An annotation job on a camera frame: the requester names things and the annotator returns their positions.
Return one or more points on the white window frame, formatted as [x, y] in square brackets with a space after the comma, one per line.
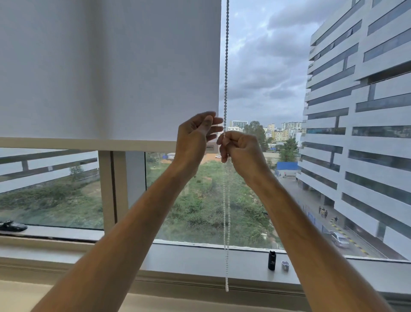
[118, 186]

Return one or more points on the person's right forearm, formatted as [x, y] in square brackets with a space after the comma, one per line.
[305, 241]

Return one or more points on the small silver cap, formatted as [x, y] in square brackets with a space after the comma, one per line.
[285, 266]

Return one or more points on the person's right hand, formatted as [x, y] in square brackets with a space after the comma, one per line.
[245, 154]

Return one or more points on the white striped office building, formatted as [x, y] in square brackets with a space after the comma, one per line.
[362, 112]

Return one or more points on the silver car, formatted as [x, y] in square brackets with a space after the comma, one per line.
[339, 239]

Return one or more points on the white roller blind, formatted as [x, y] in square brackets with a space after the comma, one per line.
[106, 64]

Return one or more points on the blue shed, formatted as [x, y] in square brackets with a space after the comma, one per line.
[287, 167]

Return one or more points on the person's left fingers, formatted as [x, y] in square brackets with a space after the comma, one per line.
[212, 121]

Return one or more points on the person's left hand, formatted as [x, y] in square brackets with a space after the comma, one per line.
[189, 141]

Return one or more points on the person's right fingers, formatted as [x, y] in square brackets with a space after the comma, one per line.
[228, 141]

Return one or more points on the small black bottle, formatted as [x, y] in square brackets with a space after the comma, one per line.
[272, 261]

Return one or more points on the person's left forearm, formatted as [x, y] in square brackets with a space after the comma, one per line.
[128, 231]

